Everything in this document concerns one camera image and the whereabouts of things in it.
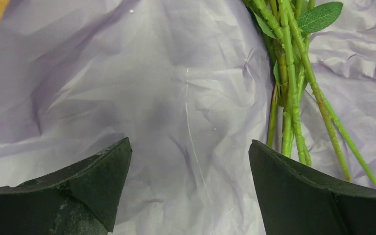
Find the purple pink wrapping paper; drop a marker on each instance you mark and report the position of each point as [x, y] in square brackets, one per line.
[187, 81]

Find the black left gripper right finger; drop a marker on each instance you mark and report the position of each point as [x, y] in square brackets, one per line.
[295, 199]

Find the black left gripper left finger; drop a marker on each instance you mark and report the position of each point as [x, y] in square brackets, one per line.
[80, 199]

